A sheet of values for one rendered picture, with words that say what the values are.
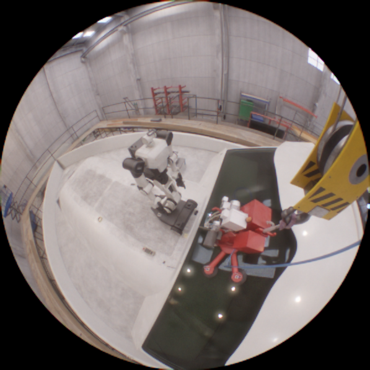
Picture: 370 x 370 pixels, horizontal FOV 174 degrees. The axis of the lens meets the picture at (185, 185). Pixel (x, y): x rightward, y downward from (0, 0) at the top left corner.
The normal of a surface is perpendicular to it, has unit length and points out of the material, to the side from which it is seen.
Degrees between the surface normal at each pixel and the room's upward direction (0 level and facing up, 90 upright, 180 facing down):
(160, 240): 0
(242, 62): 90
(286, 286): 21
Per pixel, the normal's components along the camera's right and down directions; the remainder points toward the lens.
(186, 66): -0.39, 0.76
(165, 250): -0.07, -0.59
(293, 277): -0.41, -0.62
